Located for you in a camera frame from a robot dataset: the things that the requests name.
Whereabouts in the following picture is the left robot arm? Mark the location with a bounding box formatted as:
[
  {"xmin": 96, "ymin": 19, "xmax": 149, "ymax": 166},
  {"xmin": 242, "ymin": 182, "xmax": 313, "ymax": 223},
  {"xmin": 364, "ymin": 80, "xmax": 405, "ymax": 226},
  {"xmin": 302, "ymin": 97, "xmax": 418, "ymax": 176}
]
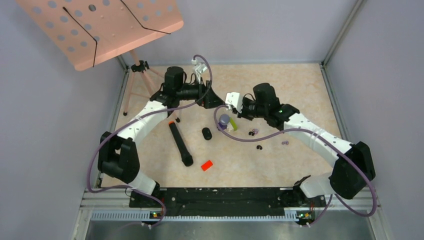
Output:
[{"xmin": 97, "ymin": 66, "xmax": 224, "ymax": 207}]

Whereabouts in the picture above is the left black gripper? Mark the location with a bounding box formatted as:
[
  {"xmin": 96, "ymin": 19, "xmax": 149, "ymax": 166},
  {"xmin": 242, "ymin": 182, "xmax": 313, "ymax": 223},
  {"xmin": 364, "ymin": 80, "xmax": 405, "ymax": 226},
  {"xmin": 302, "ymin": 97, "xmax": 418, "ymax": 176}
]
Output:
[{"xmin": 176, "ymin": 76, "xmax": 225, "ymax": 108}]

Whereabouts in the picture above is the purple white green block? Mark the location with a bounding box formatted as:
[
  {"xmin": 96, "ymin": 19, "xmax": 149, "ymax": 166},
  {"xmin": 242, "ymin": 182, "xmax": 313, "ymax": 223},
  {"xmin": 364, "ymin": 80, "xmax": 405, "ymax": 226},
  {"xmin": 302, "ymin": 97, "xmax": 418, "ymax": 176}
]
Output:
[{"xmin": 217, "ymin": 118, "xmax": 238, "ymax": 132}]

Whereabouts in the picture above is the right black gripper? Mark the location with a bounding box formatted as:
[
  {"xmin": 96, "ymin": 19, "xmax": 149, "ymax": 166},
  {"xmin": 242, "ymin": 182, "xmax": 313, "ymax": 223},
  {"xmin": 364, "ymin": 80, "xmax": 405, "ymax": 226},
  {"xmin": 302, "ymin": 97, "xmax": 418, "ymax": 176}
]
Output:
[{"xmin": 233, "ymin": 96, "xmax": 268, "ymax": 121}]

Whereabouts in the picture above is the purple cable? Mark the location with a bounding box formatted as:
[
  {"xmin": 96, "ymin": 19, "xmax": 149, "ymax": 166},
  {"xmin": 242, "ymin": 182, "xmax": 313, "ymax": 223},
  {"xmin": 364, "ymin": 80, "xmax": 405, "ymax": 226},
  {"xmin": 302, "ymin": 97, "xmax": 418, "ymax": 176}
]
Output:
[
  {"xmin": 212, "ymin": 105, "xmax": 379, "ymax": 229},
  {"xmin": 86, "ymin": 54, "xmax": 214, "ymax": 229}
]

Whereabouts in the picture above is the pink perforated music stand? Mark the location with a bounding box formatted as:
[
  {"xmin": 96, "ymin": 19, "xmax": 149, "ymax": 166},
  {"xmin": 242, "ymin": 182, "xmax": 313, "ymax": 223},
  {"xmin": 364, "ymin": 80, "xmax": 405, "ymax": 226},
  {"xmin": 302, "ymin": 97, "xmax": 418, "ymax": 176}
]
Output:
[{"xmin": 15, "ymin": 0, "xmax": 185, "ymax": 117}]

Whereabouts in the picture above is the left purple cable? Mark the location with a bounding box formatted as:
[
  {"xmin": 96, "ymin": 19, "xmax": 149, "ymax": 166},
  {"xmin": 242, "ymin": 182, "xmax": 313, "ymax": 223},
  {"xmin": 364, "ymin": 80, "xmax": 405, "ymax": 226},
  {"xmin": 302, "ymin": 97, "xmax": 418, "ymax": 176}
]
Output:
[{"xmin": 86, "ymin": 54, "xmax": 214, "ymax": 229}]

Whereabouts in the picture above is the red block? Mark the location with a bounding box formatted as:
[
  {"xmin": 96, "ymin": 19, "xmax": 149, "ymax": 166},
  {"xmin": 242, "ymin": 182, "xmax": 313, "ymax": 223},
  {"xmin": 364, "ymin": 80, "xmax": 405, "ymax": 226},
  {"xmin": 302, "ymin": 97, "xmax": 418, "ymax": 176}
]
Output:
[{"xmin": 201, "ymin": 160, "xmax": 214, "ymax": 172}]

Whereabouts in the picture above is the closed black earbud case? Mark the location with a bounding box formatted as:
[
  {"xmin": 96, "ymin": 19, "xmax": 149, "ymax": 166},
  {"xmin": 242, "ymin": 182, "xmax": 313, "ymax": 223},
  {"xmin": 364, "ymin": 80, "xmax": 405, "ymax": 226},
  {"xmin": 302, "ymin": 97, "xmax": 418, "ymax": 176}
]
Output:
[{"xmin": 201, "ymin": 127, "xmax": 213, "ymax": 141}]

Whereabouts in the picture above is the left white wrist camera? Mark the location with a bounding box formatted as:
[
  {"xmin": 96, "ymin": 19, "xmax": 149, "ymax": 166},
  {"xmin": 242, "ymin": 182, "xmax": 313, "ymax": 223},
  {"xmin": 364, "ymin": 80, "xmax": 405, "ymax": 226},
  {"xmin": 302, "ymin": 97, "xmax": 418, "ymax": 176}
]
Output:
[{"xmin": 191, "ymin": 59, "xmax": 209, "ymax": 84}]

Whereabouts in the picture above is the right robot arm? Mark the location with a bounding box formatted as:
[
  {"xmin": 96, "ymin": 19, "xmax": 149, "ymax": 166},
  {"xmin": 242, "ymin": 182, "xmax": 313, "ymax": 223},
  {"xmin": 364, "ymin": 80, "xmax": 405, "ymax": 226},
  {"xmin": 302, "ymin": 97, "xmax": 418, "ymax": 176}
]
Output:
[{"xmin": 225, "ymin": 83, "xmax": 376, "ymax": 206}]

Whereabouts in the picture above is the silver blue earbud case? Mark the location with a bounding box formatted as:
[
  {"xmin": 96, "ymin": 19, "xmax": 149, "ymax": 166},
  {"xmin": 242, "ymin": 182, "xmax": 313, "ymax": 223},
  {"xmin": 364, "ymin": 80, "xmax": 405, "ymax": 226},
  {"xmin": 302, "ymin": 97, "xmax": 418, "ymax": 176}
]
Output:
[{"xmin": 218, "ymin": 114, "xmax": 231, "ymax": 126}]

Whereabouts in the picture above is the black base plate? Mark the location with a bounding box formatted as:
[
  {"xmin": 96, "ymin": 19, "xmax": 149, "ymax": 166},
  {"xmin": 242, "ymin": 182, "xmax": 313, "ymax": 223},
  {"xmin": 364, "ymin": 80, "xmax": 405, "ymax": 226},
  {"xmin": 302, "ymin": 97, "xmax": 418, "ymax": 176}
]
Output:
[{"xmin": 129, "ymin": 187, "xmax": 326, "ymax": 217}]

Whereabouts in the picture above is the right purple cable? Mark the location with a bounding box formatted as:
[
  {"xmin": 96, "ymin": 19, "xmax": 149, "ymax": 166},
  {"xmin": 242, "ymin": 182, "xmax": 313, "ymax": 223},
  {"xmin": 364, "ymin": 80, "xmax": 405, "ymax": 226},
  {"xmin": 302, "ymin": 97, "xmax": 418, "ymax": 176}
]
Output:
[{"xmin": 212, "ymin": 105, "xmax": 379, "ymax": 229}]

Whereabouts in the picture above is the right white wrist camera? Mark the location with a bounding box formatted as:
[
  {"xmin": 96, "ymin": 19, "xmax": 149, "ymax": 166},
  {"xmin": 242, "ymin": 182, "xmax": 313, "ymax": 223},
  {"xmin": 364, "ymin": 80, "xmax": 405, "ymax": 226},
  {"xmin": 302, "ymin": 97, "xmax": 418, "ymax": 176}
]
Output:
[{"xmin": 224, "ymin": 92, "xmax": 243, "ymax": 114}]

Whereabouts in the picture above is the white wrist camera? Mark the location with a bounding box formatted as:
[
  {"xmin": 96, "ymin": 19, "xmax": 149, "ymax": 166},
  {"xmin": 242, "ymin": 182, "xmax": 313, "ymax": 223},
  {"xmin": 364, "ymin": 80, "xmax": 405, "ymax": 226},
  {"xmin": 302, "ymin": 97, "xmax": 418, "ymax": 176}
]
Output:
[
  {"xmin": 191, "ymin": 59, "xmax": 209, "ymax": 84},
  {"xmin": 224, "ymin": 92, "xmax": 243, "ymax": 114}
]

